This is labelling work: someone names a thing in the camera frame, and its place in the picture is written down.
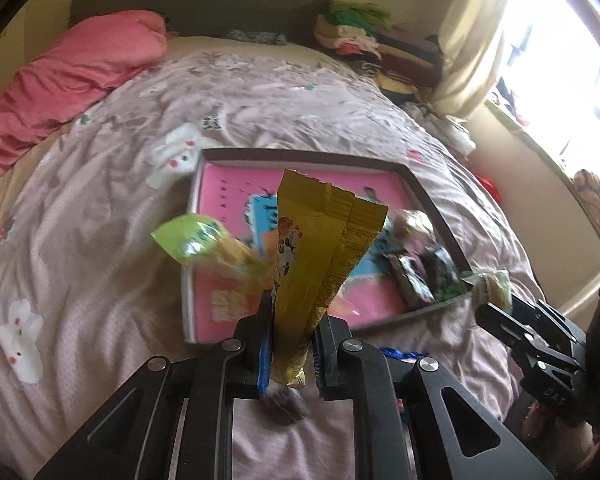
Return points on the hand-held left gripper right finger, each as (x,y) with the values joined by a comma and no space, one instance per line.
(321,370)

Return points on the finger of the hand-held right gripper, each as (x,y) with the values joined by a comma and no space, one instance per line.
(505,332)
(550,320)

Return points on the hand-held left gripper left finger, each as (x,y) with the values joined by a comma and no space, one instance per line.
(264,365)

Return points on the green-edged cake packet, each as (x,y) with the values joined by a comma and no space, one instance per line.
(490,285)

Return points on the dark green snack packet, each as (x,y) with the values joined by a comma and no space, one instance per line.
(442,267)

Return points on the long yellow snack packet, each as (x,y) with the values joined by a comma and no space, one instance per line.
(305,270)

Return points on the pale yellow pastry packet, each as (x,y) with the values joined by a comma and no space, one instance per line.
(242,265)

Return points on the brown chocolate bar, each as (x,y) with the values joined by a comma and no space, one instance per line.
(410,280)

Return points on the clear meat floss cake packet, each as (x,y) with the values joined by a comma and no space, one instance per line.
(410,225)

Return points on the light green snack packet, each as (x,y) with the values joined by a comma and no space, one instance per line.
(190,240)

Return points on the dark shallow cardboard box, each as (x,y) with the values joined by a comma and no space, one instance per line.
(330,157)

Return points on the dark round wrapped snack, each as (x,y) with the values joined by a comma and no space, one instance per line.
(285,407)

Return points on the blue snack packet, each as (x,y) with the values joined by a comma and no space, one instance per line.
(402,355)

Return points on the orange patterned cloth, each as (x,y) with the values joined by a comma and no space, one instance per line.
(597,205)

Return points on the red plastic object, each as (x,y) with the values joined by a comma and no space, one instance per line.
(491,187)

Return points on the pink picture book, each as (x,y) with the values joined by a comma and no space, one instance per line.
(225,195)

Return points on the white crumpled cloth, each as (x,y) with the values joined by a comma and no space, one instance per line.
(445,130)

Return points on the colourful clothes on sill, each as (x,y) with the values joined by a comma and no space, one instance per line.
(510,102)

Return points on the window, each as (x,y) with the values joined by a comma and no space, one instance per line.
(565,50)

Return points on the cream curtain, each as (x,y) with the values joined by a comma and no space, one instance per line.
(467,45)

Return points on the cream bed sheet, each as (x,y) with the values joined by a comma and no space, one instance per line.
(2,195)

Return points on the pile of folded clothes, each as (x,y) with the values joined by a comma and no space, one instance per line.
(380,45)

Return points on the grey patterned cloth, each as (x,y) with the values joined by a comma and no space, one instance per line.
(257,37)

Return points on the pink duvet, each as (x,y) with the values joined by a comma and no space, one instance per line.
(65,85)

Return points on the dark bed headboard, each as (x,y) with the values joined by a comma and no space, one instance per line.
(205,10)

